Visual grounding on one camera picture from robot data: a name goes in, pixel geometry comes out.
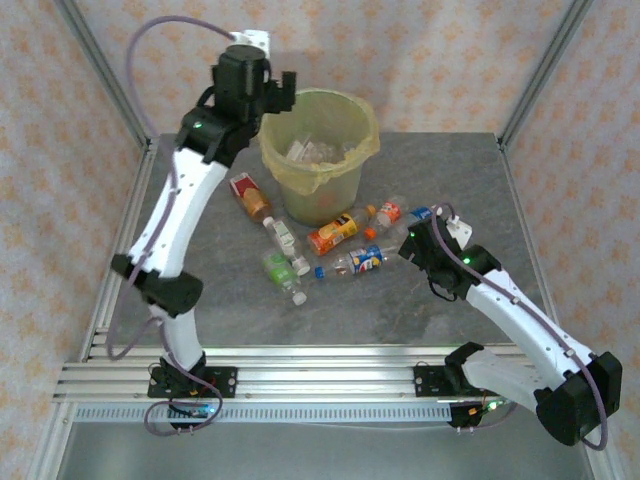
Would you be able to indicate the aluminium lower frame bar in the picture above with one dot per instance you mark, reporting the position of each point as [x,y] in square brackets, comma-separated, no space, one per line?
[607,465]
[50,445]

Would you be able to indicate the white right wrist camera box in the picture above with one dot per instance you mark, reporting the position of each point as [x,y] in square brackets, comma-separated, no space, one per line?
[461,230]

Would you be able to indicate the grey metal panel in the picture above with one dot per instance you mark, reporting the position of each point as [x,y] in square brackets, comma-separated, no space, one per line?
[325,455]

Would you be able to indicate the pale green plastic bin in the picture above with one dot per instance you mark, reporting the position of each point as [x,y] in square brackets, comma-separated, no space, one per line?
[320,205]

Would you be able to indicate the yellow plastic bin liner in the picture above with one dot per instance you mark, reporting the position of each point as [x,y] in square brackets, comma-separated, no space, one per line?
[295,182]

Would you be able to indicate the red label amber bottle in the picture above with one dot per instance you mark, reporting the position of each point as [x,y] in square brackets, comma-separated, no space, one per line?
[250,195]

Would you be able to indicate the blue label water bottle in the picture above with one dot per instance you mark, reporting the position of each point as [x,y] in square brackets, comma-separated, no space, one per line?
[407,225]

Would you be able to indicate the aluminium frame post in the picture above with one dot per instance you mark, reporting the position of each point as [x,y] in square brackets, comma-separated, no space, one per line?
[101,65]
[547,65]

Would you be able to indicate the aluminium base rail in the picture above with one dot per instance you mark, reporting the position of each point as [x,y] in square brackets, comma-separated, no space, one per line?
[325,375]

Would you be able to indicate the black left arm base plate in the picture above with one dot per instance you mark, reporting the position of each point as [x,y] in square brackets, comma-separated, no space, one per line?
[222,382]

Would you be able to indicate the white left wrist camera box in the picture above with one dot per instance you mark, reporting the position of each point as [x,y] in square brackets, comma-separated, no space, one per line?
[255,37]

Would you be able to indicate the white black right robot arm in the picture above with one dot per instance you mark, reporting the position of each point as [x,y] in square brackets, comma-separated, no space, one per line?
[530,320]

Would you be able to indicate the orange cap clear bottle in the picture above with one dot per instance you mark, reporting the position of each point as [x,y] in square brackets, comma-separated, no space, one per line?
[389,212]

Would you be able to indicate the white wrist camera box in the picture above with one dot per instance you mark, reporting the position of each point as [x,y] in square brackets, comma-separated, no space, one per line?
[461,230]
[255,37]

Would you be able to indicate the aluminium table side rail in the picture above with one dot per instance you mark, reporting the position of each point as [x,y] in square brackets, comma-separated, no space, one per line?
[511,175]
[135,200]

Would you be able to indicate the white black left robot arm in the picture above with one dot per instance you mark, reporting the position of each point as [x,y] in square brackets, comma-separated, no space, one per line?
[175,215]

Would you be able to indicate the green circuit board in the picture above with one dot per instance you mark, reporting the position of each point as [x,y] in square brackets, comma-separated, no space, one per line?
[197,411]
[492,405]

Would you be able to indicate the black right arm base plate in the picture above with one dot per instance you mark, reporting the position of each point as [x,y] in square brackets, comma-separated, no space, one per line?
[430,380]

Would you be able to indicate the pepsi bottle blue cap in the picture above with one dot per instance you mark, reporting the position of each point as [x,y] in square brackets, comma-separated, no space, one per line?
[365,260]

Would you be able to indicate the white green label clear bottle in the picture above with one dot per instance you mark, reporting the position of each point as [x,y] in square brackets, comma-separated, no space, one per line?
[282,237]

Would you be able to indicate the orange yellow label juice bottle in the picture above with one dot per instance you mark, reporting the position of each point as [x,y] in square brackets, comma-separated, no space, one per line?
[332,232]

